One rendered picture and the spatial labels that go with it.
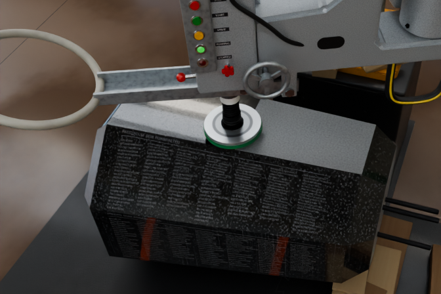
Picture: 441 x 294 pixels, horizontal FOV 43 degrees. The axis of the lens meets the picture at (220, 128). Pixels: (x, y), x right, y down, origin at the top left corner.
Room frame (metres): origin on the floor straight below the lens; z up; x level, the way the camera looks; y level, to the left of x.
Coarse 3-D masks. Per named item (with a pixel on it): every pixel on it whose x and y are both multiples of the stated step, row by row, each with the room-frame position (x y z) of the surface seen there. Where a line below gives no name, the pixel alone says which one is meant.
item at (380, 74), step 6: (396, 66) 1.83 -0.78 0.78; (348, 72) 1.87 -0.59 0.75; (354, 72) 1.86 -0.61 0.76; (360, 72) 1.85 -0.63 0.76; (372, 72) 1.82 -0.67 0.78; (378, 72) 1.81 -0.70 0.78; (384, 72) 1.81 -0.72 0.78; (396, 72) 1.80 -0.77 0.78; (378, 78) 1.81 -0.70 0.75; (384, 78) 1.80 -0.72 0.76
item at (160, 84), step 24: (120, 72) 1.56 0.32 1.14; (144, 72) 1.55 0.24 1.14; (168, 72) 1.55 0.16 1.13; (96, 96) 1.45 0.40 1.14; (120, 96) 1.45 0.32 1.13; (144, 96) 1.44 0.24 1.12; (168, 96) 1.44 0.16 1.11; (192, 96) 1.43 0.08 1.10; (216, 96) 1.43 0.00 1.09; (288, 96) 1.38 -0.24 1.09
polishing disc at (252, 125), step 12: (216, 108) 1.58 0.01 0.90; (240, 108) 1.56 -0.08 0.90; (252, 108) 1.55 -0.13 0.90; (216, 120) 1.51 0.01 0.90; (252, 120) 1.49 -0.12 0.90; (216, 132) 1.45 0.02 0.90; (228, 132) 1.44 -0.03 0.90; (240, 132) 1.43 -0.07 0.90; (252, 132) 1.43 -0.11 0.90; (228, 144) 1.39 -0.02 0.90
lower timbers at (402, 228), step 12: (384, 216) 1.55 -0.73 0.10; (384, 228) 1.48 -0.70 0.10; (396, 228) 1.47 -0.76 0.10; (408, 228) 1.46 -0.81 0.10; (384, 240) 1.42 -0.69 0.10; (432, 252) 1.33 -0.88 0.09; (432, 264) 1.27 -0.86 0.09; (432, 276) 1.22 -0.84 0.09; (396, 288) 1.17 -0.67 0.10; (432, 288) 1.16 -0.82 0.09
